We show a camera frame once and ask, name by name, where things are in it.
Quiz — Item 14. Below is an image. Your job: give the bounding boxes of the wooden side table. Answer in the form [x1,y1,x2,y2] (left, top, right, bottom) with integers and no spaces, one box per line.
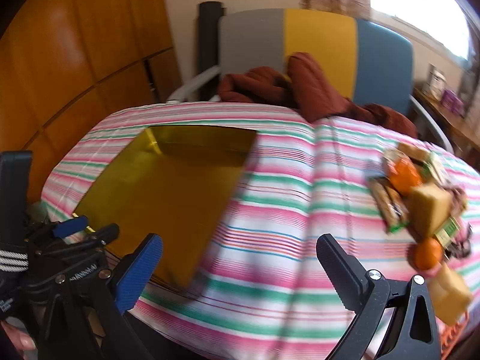
[412,86,480,158]

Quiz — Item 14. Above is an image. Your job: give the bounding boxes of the striped cloth covered desktop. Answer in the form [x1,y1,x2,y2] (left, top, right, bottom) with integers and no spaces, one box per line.
[39,101,480,360]

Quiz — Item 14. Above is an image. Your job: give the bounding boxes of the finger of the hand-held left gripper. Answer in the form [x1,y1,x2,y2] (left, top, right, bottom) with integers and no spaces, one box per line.
[35,223,121,259]
[24,215,89,246]

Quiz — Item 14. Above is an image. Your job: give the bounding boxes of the grey yellow blue chair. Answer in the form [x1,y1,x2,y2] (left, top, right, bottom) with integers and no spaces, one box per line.
[167,7,456,154]

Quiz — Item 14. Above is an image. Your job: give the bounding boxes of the brown paper bag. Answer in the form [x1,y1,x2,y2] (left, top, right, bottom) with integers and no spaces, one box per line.
[407,184,454,239]

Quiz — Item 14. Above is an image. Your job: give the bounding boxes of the dark red garment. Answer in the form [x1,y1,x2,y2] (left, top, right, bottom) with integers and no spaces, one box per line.
[218,52,419,137]

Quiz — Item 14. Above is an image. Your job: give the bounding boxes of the person's left hand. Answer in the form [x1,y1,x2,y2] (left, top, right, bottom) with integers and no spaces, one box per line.
[0,322,36,360]

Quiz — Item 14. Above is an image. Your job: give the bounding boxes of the snack bar packets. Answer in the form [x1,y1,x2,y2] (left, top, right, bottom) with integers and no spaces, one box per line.
[365,176,411,235]

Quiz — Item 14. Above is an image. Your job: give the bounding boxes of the person's left forearm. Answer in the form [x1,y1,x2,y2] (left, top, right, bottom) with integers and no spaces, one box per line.
[0,247,30,272]

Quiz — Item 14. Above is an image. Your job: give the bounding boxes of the pink handled pliers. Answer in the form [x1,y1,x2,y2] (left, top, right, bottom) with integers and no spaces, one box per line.
[448,187,475,259]

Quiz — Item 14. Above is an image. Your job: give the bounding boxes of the black upright post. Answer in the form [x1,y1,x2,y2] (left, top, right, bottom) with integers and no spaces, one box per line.
[199,2,226,102]

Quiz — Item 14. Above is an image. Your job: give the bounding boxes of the small green label box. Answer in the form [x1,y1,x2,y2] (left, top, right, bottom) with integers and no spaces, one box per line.
[435,215,462,248]

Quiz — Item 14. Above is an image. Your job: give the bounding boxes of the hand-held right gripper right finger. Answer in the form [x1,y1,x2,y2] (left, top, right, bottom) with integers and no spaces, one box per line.
[316,233,441,360]

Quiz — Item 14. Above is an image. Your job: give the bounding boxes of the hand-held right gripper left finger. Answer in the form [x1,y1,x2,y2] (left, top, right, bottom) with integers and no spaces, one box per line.
[39,232,166,360]

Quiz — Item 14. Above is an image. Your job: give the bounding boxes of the orange plastic basket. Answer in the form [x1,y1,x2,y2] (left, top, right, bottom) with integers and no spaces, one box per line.
[439,315,473,360]

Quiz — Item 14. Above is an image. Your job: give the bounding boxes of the orange fruit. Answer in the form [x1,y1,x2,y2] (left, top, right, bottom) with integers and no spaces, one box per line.
[414,238,444,271]
[388,157,422,196]

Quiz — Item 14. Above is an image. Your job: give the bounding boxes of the tan snack packet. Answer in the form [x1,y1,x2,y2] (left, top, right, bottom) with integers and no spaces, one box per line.
[382,142,430,166]

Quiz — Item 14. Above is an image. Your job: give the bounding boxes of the wooden wardrobe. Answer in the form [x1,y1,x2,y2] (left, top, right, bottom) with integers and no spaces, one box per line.
[0,0,184,203]

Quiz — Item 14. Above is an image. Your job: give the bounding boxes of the purple container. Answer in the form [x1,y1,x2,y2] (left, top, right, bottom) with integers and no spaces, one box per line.
[440,89,466,115]

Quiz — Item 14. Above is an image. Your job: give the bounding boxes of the gold box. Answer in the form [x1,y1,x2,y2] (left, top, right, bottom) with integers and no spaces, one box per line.
[71,124,259,289]

